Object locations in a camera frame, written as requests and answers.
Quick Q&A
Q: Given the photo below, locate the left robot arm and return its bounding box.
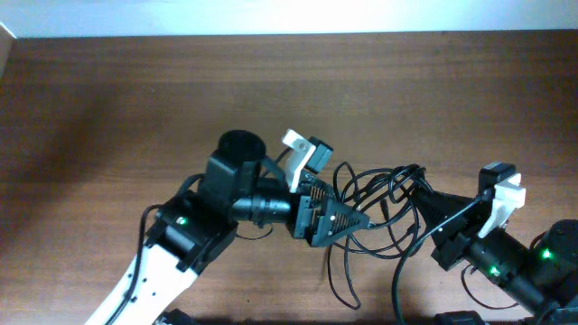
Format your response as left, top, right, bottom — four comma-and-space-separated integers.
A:
88, 129, 369, 324

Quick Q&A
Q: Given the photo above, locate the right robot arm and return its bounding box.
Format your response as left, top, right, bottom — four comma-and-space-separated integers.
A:
412, 187, 577, 324

